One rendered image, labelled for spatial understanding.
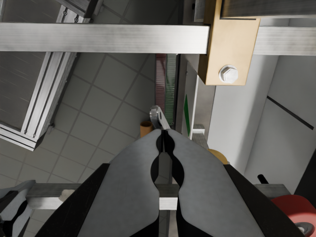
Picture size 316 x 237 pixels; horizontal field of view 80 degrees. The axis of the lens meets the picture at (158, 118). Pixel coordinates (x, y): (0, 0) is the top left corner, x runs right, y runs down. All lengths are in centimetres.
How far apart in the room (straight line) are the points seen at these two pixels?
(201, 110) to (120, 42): 25
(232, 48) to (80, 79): 104
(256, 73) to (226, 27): 30
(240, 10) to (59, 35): 19
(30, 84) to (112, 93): 40
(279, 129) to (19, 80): 104
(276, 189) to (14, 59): 105
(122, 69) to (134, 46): 89
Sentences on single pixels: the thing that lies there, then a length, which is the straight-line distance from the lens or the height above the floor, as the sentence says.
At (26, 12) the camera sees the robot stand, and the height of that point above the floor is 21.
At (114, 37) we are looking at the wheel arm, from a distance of 24.
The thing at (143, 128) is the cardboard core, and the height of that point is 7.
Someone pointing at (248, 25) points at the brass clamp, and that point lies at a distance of 24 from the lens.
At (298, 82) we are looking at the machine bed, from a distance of 48.
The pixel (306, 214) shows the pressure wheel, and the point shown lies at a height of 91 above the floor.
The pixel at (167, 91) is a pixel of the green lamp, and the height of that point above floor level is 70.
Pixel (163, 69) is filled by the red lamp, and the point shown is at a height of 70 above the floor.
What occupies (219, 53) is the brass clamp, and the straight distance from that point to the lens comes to 23.
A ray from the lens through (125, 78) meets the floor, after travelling 113.
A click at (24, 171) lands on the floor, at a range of 177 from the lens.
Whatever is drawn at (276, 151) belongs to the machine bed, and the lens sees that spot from 53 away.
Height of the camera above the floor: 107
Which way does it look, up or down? 63 degrees down
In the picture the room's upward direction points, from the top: 179 degrees clockwise
